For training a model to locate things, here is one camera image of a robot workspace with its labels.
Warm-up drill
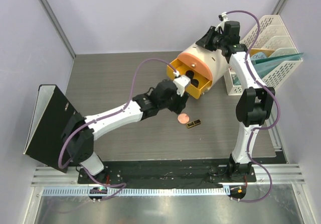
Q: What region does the black round jar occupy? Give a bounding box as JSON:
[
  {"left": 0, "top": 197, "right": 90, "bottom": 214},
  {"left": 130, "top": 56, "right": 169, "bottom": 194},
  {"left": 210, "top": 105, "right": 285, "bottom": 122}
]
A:
[
  {"left": 185, "top": 70, "right": 195, "bottom": 79},
  {"left": 191, "top": 79, "right": 199, "bottom": 88}
]

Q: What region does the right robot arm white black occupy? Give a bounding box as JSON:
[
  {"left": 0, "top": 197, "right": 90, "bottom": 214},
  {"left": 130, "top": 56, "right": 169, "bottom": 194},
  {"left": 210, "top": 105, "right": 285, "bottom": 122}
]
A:
[{"left": 196, "top": 21, "right": 275, "bottom": 181}]

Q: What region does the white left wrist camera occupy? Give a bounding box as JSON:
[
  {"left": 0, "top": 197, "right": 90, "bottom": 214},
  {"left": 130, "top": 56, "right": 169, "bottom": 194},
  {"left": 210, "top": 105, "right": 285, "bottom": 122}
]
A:
[{"left": 173, "top": 71, "right": 191, "bottom": 96}]

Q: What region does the round copper compact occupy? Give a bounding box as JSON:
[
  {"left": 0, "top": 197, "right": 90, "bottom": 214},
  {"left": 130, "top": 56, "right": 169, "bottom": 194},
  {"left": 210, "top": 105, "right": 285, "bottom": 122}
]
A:
[{"left": 177, "top": 113, "right": 190, "bottom": 124}]

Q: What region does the yellow card in rack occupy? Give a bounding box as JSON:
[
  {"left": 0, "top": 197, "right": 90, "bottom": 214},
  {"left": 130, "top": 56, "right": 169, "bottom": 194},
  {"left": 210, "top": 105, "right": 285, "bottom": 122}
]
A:
[{"left": 249, "top": 48, "right": 275, "bottom": 61}]

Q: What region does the black binder folder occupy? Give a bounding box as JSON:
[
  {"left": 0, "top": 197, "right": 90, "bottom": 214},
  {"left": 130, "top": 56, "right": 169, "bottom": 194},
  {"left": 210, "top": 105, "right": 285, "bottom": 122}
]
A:
[{"left": 23, "top": 84, "right": 77, "bottom": 173}]

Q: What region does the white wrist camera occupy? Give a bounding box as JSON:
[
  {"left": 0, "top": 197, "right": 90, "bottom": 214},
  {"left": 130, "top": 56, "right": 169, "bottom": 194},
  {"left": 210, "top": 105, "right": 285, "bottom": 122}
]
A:
[
  {"left": 173, "top": 71, "right": 191, "bottom": 96},
  {"left": 217, "top": 12, "right": 229, "bottom": 29}
]

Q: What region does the yellow drawer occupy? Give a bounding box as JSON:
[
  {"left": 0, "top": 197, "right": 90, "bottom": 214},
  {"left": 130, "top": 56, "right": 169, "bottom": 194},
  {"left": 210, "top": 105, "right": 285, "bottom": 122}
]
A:
[{"left": 171, "top": 59, "right": 212, "bottom": 99}]

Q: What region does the black gold lipstick box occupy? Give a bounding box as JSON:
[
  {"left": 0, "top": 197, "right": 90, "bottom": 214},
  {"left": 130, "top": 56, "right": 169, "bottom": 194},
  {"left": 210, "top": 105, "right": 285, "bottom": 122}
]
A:
[{"left": 186, "top": 119, "right": 201, "bottom": 129}]

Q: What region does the orange top drawer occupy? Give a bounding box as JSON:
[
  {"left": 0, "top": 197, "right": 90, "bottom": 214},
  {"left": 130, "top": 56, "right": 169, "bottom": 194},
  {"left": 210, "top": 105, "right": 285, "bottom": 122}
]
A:
[{"left": 177, "top": 52, "right": 213, "bottom": 81}]

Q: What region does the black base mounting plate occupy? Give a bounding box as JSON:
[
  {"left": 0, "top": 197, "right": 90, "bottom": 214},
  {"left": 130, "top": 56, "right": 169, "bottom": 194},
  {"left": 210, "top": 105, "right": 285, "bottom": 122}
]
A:
[{"left": 94, "top": 159, "right": 256, "bottom": 189}]

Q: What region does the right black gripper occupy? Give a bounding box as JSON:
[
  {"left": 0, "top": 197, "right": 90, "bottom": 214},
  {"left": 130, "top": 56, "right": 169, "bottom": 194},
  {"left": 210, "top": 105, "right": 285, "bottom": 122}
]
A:
[{"left": 196, "top": 27, "right": 227, "bottom": 53}]

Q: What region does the white slotted cable duct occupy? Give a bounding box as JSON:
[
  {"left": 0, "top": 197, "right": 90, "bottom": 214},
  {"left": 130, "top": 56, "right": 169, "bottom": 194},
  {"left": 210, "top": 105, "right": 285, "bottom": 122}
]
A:
[{"left": 42, "top": 186, "right": 230, "bottom": 197}]

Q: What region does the cream cylindrical drawer organizer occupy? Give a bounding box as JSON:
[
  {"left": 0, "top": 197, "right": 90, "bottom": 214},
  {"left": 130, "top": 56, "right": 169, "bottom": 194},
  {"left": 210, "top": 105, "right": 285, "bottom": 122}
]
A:
[{"left": 183, "top": 43, "right": 229, "bottom": 92}]

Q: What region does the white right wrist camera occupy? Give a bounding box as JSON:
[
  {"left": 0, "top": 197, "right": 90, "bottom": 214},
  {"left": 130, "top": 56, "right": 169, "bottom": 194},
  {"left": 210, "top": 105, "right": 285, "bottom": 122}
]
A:
[{"left": 217, "top": 12, "right": 229, "bottom": 29}]

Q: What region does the teal folder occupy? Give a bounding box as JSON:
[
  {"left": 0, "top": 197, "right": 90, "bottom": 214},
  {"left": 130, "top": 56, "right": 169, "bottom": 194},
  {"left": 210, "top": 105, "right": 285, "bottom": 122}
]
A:
[{"left": 232, "top": 52, "right": 306, "bottom": 85}]

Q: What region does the white perforated file rack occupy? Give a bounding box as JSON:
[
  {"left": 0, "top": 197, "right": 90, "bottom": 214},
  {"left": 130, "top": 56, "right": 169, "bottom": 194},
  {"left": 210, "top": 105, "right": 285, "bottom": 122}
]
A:
[{"left": 223, "top": 14, "right": 306, "bottom": 96}]

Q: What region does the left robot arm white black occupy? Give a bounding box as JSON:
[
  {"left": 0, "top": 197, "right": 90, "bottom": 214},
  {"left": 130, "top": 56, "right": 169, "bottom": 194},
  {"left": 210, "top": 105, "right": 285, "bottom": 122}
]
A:
[{"left": 58, "top": 75, "right": 191, "bottom": 183}]

